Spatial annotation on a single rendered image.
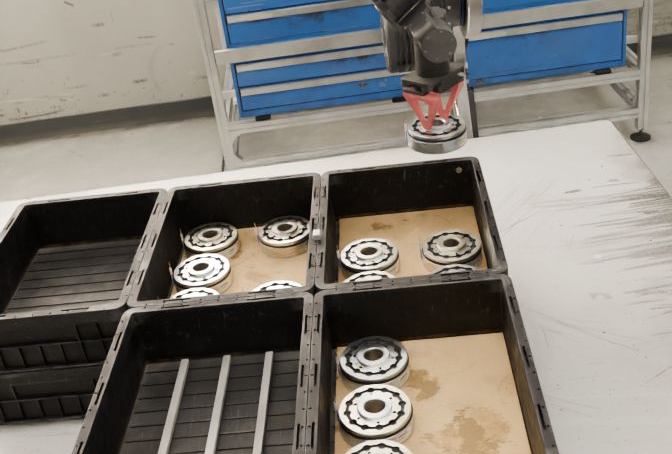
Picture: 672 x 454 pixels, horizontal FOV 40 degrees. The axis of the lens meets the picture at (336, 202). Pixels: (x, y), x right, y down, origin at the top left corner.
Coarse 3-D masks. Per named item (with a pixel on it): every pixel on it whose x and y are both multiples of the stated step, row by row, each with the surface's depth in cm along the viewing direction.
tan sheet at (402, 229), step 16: (448, 208) 178; (464, 208) 177; (352, 224) 177; (368, 224) 176; (384, 224) 175; (400, 224) 174; (416, 224) 174; (432, 224) 173; (448, 224) 172; (464, 224) 172; (352, 240) 172; (400, 240) 169; (416, 240) 169; (480, 240) 166; (400, 256) 165; (416, 256) 164; (400, 272) 160; (416, 272) 160
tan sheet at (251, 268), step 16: (240, 240) 177; (256, 240) 176; (240, 256) 171; (256, 256) 171; (304, 256) 169; (240, 272) 167; (256, 272) 166; (272, 272) 165; (288, 272) 165; (304, 272) 164; (240, 288) 162
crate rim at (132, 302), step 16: (272, 176) 177; (288, 176) 176; (304, 176) 175; (320, 176) 174; (176, 192) 177; (160, 224) 165; (144, 256) 156; (144, 272) 152; (288, 288) 142; (304, 288) 142; (128, 304) 144; (144, 304) 143; (160, 304) 143
